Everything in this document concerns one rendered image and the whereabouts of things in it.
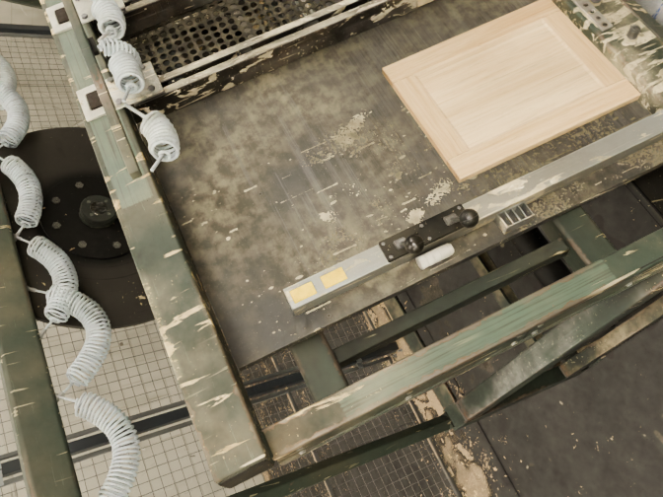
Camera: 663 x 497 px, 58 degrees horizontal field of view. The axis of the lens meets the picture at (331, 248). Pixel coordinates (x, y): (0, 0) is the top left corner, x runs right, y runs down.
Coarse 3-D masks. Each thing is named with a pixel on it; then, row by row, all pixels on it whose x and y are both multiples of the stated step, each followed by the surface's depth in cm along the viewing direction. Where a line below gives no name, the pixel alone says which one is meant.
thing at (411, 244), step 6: (396, 240) 123; (402, 240) 123; (408, 240) 112; (414, 240) 112; (420, 240) 112; (396, 246) 123; (402, 246) 121; (408, 246) 112; (414, 246) 112; (420, 246) 112; (414, 252) 112
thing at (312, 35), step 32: (352, 0) 152; (384, 0) 151; (416, 0) 156; (288, 32) 150; (320, 32) 150; (352, 32) 155; (192, 64) 147; (224, 64) 146; (256, 64) 149; (128, 96) 140; (160, 96) 144; (192, 96) 148
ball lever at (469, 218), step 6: (468, 210) 114; (474, 210) 114; (450, 216) 124; (456, 216) 124; (462, 216) 114; (468, 216) 113; (474, 216) 113; (450, 222) 124; (456, 222) 125; (462, 222) 114; (468, 222) 113; (474, 222) 113
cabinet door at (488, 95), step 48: (432, 48) 150; (480, 48) 149; (528, 48) 148; (576, 48) 146; (432, 96) 144; (480, 96) 143; (528, 96) 142; (576, 96) 141; (624, 96) 139; (432, 144) 139; (480, 144) 136; (528, 144) 135
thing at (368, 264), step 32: (640, 128) 132; (576, 160) 130; (608, 160) 131; (512, 192) 128; (544, 192) 129; (480, 224) 128; (352, 256) 124; (384, 256) 124; (416, 256) 127; (288, 288) 122; (320, 288) 122
